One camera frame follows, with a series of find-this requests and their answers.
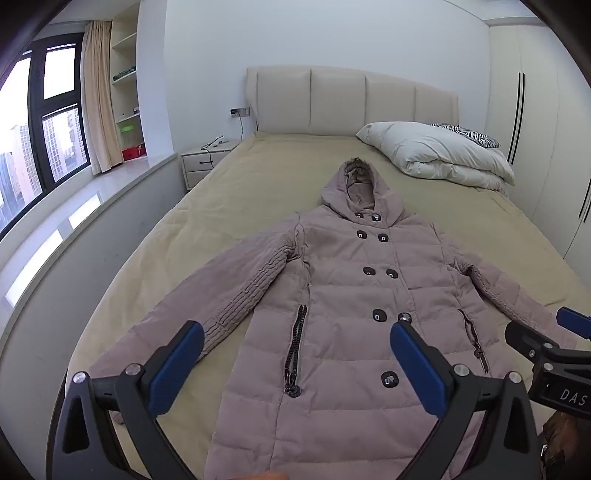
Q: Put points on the white power strip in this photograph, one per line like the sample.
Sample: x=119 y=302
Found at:
x=222 y=141

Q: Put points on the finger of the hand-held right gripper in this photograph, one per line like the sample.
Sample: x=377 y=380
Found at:
x=575 y=321
x=526 y=337

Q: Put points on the white nightstand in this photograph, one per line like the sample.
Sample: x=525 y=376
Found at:
x=203 y=161

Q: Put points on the cream padded headboard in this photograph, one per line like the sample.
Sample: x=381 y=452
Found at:
x=337 y=99

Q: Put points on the white open shelf unit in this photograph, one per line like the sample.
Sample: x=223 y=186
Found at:
x=125 y=92

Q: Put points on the green container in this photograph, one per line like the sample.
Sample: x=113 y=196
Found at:
x=128 y=128

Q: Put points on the white wardrobe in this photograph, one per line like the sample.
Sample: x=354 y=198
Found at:
x=545 y=138

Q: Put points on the white folded duvet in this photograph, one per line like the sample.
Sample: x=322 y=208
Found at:
x=438 y=154

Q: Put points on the wall socket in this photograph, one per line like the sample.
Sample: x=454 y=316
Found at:
x=239 y=111

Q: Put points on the mauve hooded padded coat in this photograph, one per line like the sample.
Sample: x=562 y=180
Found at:
x=346 y=286

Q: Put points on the white window sill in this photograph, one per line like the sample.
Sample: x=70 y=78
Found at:
x=83 y=217

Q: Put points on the beige curtain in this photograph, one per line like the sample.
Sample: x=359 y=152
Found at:
x=98 y=101

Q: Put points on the zebra print pillow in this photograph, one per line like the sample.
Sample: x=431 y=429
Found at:
x=475 y=135

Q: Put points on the black framed window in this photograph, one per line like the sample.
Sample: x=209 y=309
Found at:
x=37 y=115

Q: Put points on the red box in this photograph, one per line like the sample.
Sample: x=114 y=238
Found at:
x=134 y=152

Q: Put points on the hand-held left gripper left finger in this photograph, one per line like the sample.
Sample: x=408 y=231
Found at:
x=178 y=369

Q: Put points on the bed with beige sheet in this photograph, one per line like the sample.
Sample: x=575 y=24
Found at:
x=258 y=184

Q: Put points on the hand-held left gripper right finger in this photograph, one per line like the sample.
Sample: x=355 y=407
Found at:
x=420 y=369

